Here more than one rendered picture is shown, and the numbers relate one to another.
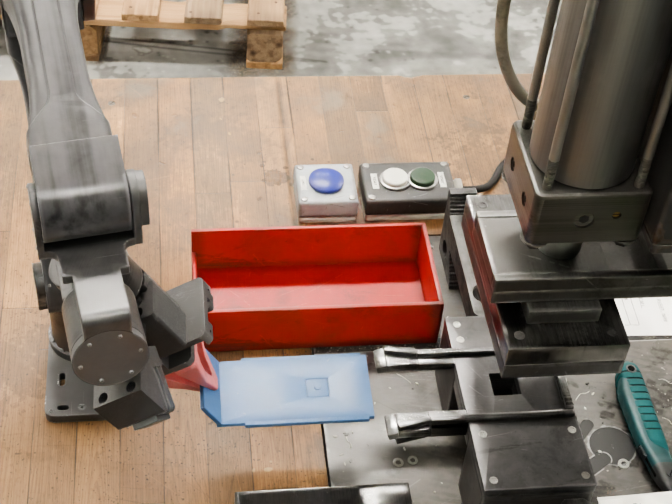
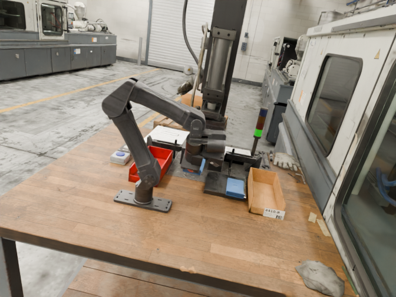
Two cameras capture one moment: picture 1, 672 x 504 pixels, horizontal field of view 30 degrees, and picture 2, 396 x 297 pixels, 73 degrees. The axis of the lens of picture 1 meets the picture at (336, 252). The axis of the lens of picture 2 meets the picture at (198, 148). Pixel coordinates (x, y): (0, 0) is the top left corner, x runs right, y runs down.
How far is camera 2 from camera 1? 1.15 m
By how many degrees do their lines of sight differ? 64
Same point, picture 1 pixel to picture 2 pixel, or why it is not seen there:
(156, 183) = (90, 178)
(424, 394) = not seen: hidden behind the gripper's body
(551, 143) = (220, 82)
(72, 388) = (160, 205)
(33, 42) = (162, 96)
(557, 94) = (220, 72)
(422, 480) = (204, 172)
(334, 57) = not seen: outside the picture
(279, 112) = (81, 157)
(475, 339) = not seen: hidden behind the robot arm
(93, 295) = (218, 132)
